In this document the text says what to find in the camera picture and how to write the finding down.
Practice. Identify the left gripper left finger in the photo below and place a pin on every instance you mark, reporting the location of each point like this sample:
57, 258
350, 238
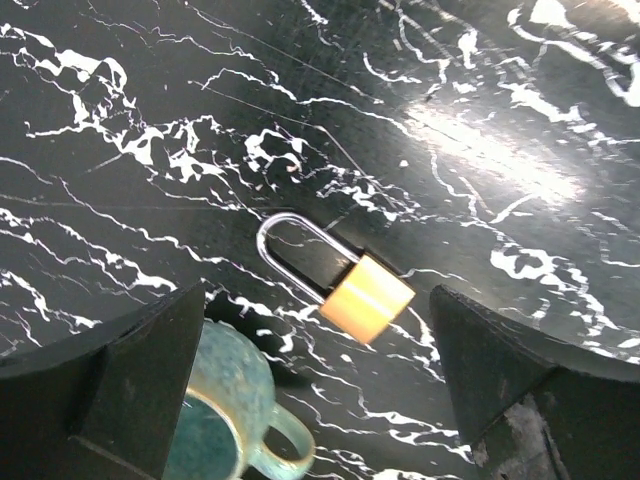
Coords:
102, 404

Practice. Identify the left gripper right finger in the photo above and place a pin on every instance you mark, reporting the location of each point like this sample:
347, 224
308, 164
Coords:
530, 405

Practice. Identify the brass padlock silver shackle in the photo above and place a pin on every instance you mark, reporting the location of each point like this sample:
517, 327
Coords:
366, 300

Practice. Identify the green ceramic mug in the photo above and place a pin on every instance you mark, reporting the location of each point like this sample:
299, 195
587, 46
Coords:
230, 419

